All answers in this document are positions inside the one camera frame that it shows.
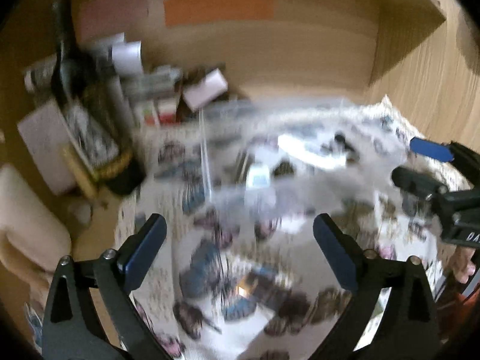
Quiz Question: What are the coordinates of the butterfly print tablecloth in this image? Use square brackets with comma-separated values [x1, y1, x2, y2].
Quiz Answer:
[115, 99, 471, 359]

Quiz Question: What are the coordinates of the white note paper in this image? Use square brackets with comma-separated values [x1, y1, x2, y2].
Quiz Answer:
[17, 100, 77, 196]

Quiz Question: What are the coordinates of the clear plastic storage box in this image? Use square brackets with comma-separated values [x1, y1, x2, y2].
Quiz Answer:
[199, 97, 407, 224]

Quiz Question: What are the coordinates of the wooden shelf board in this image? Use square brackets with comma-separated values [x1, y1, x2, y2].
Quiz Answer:
[370, 0, 446, 84]

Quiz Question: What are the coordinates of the white power adapter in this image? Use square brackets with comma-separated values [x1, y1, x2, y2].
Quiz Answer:
[244, 163, 277, 207]

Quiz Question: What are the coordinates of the white paper tag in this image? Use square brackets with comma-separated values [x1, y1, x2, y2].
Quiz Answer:
[182, 68, 229, 111]

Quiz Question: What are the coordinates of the stack of books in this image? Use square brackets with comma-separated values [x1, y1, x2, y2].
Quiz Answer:
[122, 65, 183, 127]

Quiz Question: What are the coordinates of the pink sticky note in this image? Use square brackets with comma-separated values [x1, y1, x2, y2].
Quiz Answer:
[79, 0, 148, 41]

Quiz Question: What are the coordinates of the yellow candle stick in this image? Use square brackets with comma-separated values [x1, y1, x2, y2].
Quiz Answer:
[62, 144, 98, 201]

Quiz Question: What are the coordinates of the orange sticky note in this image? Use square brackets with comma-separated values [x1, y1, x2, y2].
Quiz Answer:
[163, 0, 275, 28]

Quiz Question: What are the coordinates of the rolled magazine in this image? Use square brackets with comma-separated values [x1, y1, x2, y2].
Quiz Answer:
[23, 33, 143, 94]

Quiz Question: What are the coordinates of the cream ceramic mug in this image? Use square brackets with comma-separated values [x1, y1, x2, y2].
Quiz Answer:
[1, 164, 72, 287]

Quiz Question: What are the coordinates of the person's right hand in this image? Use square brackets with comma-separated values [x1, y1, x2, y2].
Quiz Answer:
[449, 246, 476, 284]

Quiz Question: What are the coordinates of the dark wine bottle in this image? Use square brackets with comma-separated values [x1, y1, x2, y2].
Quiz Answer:
[50, 0, 145, 196]

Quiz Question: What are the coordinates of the white curved remote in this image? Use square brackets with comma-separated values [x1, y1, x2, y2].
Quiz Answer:
[277, 134, 347, 171]

